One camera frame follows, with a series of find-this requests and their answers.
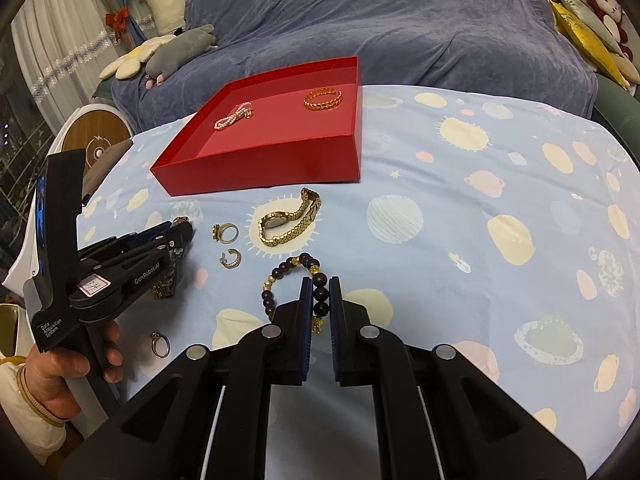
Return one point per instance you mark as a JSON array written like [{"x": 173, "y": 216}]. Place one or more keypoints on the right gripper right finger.
[{"x": 351, "y": 368}]

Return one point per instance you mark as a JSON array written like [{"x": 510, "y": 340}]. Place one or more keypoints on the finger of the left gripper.
[
  {"x": 135, "y": 239},
  {"x": 151, "y": 253}
]

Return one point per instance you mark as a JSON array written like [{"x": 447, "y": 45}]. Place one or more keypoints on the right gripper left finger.
[{"x": 292, "y": 349}]

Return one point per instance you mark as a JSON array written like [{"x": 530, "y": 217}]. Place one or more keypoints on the silver wristwatch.
[{"x": 166, "y": 287}]

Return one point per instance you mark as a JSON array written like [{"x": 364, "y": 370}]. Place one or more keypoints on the gold wristwatch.
[{"x": 302, "y": 217}]

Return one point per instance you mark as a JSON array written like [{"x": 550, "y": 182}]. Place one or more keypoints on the left forearm white sleeve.
[{"x": 42, "y": 433}]

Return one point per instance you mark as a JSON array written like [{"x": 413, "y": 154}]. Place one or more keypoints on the person's left hand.
[{"x": 46, "y": 373}]

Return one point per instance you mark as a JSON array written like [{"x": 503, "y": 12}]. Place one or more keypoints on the rose gold hoop earring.
[{"x": 230, "y": 258}]

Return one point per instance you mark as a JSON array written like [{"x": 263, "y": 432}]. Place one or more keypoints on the flower shaped cushion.
[{"x": 128, "y": 65}]

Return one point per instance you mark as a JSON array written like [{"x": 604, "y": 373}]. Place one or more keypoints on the red cardboard tray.
[{"x": 299, "y": 124}]

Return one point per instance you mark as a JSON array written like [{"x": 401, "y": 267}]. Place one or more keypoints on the light blue planet tablecloth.
[{"x": 506, "y": 228}]

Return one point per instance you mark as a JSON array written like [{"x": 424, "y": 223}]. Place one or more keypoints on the grey plush toy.
[{"x": 168, "y": 58}]

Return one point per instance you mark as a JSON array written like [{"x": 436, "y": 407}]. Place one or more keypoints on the white curtain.
[{"x": 62, "y": 46}]

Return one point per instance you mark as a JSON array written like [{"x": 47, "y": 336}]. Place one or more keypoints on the red bow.
[{"x": 118, "y": 23}]

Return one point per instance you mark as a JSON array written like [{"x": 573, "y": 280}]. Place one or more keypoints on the blue-grey bed blanket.
[{"x": 496, "y": 47}]

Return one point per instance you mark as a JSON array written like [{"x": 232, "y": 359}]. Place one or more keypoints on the yellow satin pillow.
[{"x": 588, "y": 43}]

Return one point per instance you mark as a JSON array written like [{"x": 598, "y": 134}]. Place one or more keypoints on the grey-green pillow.
[{"x": 585, "y": 17}]

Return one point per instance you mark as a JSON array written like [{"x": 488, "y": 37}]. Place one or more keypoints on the red monkey plush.
[{"x": 610, "y": 13}]

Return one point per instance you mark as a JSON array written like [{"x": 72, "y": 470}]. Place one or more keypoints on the green bed frame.
[{"x": 617, "y": 111}]

